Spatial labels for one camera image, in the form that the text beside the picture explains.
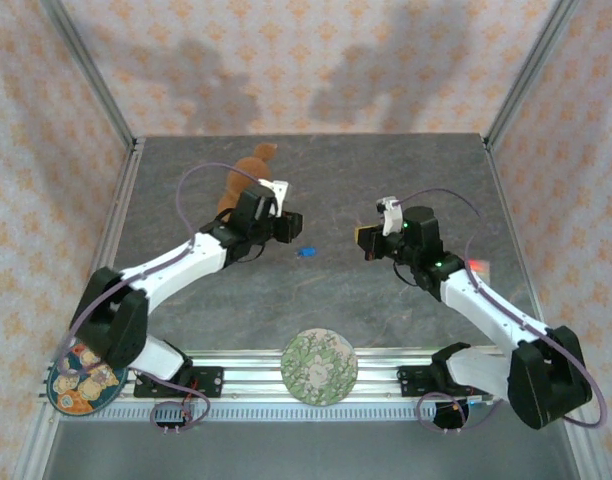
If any brown plush toy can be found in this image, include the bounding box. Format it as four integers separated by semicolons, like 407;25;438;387
216;142;280;214

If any green floral round plate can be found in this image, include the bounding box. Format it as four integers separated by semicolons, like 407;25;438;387
279;327;360;406

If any black controller box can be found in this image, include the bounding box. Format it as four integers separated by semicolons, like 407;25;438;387
150;402;193;434
433;399;470;434

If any bear print round plate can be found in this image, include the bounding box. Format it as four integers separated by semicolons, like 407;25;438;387
44;335;130;416

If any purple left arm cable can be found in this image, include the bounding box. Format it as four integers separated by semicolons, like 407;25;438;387
55;162;275;435

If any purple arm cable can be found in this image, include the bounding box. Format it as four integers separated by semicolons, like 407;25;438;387
393;188;610;435
55;162;275;435

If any aluminium side rail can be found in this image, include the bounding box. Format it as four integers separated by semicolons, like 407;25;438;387
15;137;146;480
480;134;607;480

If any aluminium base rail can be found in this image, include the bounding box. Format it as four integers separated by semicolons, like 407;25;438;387
120;348;510;404

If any slotted grey cable duct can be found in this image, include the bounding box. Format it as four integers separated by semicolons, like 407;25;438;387
93;403;492;422

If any aluminium frame post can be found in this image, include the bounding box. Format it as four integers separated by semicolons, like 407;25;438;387
40;0;138;147
483;0;577;147

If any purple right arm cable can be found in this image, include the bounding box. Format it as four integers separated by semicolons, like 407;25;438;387
393;188;610;435

